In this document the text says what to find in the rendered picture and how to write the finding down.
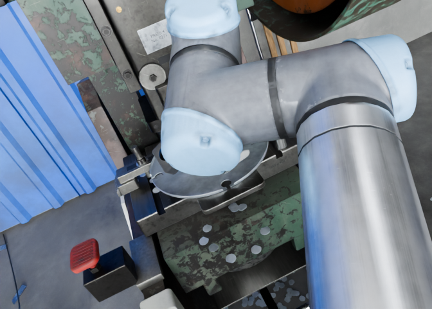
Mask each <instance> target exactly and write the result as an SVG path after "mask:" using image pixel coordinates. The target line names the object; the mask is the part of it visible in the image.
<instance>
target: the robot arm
mask: <svg viewBox="0 0 432 309"><path fill-rule="evenodd" d="M165 16H166V21H167V24H166V28H167V31H168V32H169V34H170V36H171V40H172V49H171V54H170V63H169V75H168V84H167V90H166V99H165V108H164V111H163V112H162V115H161V121H162V124H161V142H160V143H159V144H158V145H157V146H156V147H155V148H154V149H153V151H152V153H153V155H154V157H155V158H156V160H157V161H158V163H159V165H160V166H161V167H162V169H163V171H164V172H165V173H169V174H172V175H174V174H176V173H177V172H178V171H181V172H184V173H188V174H191V175H200V176H212V175H220V174H222V173H225V174H226V173H228V172H230V171H231V170H232V169H233V168H234V167H236V165H237V164H238V163H239V162H241V161H242V160H243V159H245V158H246V157H247V156H248V155H249V150H243V145H248V144H250V145H252V144H254V143H261V142H266V141H274V140H279V139H287V138H293V137H296V139H297V147H298V164H299V173H300V190H301V208H302V217H303V233H304V243H305V260H306V269H307V286H308V295H309V309H432V241H431V237H430V235H429V231H428V227H427V224H426V220H425V218H424V214H423V210H422V207H421V204H420V200H419V196H418V194H417V190H416V187H415V183H414V180H413V177H412V174H411V170H410V166H409V163H408V160H407V157H406V153H405V150H404V146H403V144H402V139H401V136H400V133H399V129H398V126H397V122H401V121H406V120H407V119H409V118H410V117H411V116H412V115H413V113H414V111H415V107H416V102H417V83H416V77H415V71H414V69H413V63H412V57H411V53H410V50H409V48H408V46H407V44H406V43H405V41H404V40H403V39H402V38H400V37H399V36H396V35H392V34H387V35H380V36H376V37H369V38H365V39H346V40H344V41H343V42H342V43H339V44H333V45H329V46H324V47H320V48H315V49H310V50H306V51H301V52H297V53H291V54H288V55H282V56H279V57H273V58H268V59H264V60H259V61H255V62H249V63H246V64H242V53H241V44H240V28H239V24H240V15H239V14H238V10H237V1H236V0H166V3H165ZM242 150H243V151H242Z"/></svg>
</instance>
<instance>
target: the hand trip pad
mask: <svg viewBox="0 0 432 309"><path fill-rule="evenodd" d="M99 259H100V253H99V244H98V241H97V240H96V239H94V238H91V239H88V240H86V241H84V242H82V243H80V244H78V245H76V246H74V247H73V248H72V250H71V252H70V269H71V270H72V272H74V273H79V272H82V271H84V270H86V269H88V268H91V269H93V268H95V267H96V264H97V263H98V260H99Z"/></svg>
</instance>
